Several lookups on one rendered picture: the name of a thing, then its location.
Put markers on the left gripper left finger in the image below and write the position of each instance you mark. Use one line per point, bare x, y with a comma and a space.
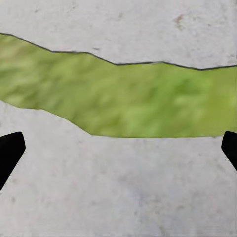
12, 147

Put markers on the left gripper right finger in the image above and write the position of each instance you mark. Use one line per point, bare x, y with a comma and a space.
229, 147

